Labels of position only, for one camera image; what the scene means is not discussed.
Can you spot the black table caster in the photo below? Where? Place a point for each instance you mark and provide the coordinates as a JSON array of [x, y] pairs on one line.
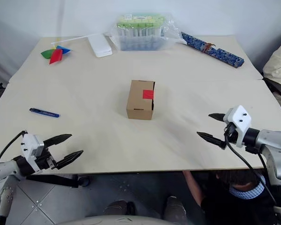
[[84, 181]]

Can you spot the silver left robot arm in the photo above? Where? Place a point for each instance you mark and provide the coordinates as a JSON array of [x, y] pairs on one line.
[[0, 171]]

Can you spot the bare person forearm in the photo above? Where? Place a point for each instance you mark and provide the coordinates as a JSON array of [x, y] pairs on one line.
[[193, 187]]

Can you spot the person in black shirt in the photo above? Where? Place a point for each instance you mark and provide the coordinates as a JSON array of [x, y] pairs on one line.
[[224, 206]]

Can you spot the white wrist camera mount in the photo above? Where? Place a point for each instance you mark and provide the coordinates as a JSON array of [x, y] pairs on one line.
[[29, 145], [238, 117]]

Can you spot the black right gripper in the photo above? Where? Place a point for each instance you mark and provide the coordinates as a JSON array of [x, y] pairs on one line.
[[231, 134]]

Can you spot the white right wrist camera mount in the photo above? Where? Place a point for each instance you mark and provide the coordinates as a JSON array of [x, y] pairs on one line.
[[238, 117]]

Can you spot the person in cream clothing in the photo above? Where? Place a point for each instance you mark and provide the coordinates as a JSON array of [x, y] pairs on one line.
[[278, 65]]

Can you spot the red tape seal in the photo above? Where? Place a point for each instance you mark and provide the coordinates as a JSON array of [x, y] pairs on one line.
[[148, 94]]

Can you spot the colourful paper pinwheel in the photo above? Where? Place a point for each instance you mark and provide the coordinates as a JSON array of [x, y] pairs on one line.
[[56, 57]]

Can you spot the white rectangular case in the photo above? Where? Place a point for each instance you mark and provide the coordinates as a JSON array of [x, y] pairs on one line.
[[99, 45]]

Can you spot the dark brown rounded shape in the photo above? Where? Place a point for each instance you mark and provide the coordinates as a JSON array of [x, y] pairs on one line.
[[175, 208], [117, 207]]

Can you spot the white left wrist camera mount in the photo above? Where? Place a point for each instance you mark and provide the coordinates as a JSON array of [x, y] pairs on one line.
[[29, 145]]

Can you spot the green-topped tube rack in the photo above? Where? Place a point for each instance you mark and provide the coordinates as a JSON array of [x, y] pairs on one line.
[[138, 35]]

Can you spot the brown cardboard box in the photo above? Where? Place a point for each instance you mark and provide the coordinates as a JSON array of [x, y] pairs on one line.
[[137, 98]]

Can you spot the clear plastic bag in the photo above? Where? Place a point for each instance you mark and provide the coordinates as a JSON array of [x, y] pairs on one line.
[[171, 30]]

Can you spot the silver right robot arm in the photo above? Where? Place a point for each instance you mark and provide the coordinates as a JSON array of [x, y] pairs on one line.
[[271, 140]]

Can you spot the brown ribbon tie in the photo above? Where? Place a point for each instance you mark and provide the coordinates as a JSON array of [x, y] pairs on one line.
[[208, 47]]

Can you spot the blue box cutter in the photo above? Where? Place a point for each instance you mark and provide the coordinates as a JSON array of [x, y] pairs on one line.
[[44, 113]]

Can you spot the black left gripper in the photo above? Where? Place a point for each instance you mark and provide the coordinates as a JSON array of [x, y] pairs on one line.
[[43, 161]]

